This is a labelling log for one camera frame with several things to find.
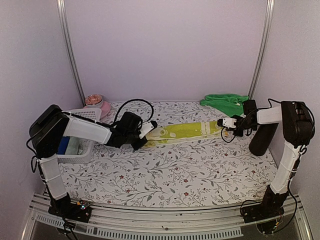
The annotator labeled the aluminium front rail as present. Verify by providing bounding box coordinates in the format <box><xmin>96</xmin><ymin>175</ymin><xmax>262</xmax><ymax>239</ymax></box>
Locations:
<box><xmin>21</xmin><ymin>194</ymin><xmax>313</xmax><ymax>240</ymax></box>

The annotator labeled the light green rolled towel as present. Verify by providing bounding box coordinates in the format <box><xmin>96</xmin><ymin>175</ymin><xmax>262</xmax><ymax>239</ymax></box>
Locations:
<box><xmin>64</xmin><ymin>137</ymin><xmax>85</xmax><ymax>155</ymax></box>

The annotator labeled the dark brown cylinder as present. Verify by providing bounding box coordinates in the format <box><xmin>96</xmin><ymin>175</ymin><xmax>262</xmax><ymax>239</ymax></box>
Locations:
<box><xmin>249</xmin><ymin>123</ymin><xmax>279</xmax><ymax>157</ymax></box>

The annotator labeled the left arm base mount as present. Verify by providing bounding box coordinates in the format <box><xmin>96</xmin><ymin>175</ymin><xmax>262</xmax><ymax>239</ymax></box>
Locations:
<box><xmin>47</xmin><ymin>187</ymin><xmax>92</xmax><ymax>223</ymax></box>

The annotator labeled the green microfiber towel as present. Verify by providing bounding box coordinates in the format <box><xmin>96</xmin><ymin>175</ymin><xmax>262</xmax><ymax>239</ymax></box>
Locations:
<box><xmin>199</xmin><ymin>93</ymin><xmax>249</xmax><ymax>117</ymax></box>

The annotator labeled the yellow-green crocodile towel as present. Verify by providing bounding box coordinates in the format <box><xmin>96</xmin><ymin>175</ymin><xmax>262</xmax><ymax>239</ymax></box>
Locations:
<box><xmin>145</xmin><ymin>121</ymin><xmax>229</xmax><ymax>147</ymax></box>

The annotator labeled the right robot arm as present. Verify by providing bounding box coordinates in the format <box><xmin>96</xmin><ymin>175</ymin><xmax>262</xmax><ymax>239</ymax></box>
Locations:
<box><xmin>222</xmin><ymin>100</ymin><xmax>316</xmax><ymax>218</ymax></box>

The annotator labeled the white plastic basket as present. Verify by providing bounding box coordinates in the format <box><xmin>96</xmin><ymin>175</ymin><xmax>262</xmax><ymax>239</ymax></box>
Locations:
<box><xmin>57</xmin><ymin>108</ymin><xmax>102</xmax><ymax>164</ymax></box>

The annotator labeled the floral patterned table mat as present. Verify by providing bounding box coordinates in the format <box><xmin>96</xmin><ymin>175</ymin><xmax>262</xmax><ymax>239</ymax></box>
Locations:
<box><xmin>51</xmin><ymin>100</ymin><xmax>279</xmax><ymax>208</ymax></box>

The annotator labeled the blue rolled towel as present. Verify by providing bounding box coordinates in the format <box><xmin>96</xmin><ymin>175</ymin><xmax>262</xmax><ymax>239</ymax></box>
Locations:
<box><xmin>57</xmin><ymin>136</ymin><xmax>70</xmax><ymax>155</ymax></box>

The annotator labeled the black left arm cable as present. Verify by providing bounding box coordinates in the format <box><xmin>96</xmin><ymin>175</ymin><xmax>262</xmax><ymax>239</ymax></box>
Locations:
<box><xmin>115</xmin><ymin>99</ymin><xmax>155</xmax><ymax>126</ymax></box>

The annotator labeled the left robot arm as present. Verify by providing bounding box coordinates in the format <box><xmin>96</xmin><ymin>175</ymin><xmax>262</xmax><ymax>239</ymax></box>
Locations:
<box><xmin>29</xmin><ymin>104</ymin><xmax>153</xmax><ymax>217</ymax></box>

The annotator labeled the pink plate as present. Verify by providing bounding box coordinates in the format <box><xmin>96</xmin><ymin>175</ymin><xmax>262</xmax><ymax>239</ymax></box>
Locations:
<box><xmin>84</xmin><ymin>100</ymin><xmax>111</xmax><ymax>120</ymax></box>

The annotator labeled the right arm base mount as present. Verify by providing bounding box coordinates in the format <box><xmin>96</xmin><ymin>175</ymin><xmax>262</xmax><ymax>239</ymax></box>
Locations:
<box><xmin>239</xmin><ymin>200</ymin><xmax>285</xmax><ymax>223</ymax></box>

